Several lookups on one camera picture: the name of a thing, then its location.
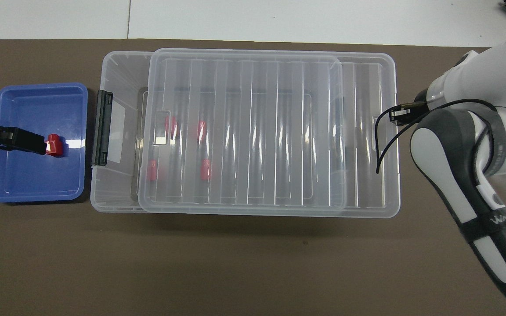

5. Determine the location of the clear ribbed plastic lid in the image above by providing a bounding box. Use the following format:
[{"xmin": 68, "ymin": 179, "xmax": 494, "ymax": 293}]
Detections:
[{"xmin": 137, "ymin": 48, "xmax": 401, "ymax": 219}]

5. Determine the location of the brown paper mat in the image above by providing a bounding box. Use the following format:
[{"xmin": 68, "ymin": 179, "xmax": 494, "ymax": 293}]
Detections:
[{"xmin": 0, "ymin": 39, "xmax": 506, "ymax": 316}]

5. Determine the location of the blue plastic tray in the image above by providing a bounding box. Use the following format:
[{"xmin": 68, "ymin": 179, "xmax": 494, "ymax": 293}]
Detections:
[{"xmin": 0, "ymin": 83, "xmax": 89, "ymax": 205}]

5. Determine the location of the black box latch handle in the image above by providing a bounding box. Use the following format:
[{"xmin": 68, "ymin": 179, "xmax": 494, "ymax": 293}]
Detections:
[{"xmin": 91, "ymin": 90, "xmax": 114, "ymax": 167}]

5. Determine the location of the clear plastic storage box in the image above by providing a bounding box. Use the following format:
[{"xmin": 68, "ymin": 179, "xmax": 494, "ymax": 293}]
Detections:
[{"xmin": 90, "ymin": 50, "xmax": 359, "ymax": 214}]

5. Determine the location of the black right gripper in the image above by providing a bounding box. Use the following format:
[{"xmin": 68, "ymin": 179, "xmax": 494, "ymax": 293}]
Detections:
[{"xmin": 390, "ymin": 89, "xmax": 431, "ymax": 126}]

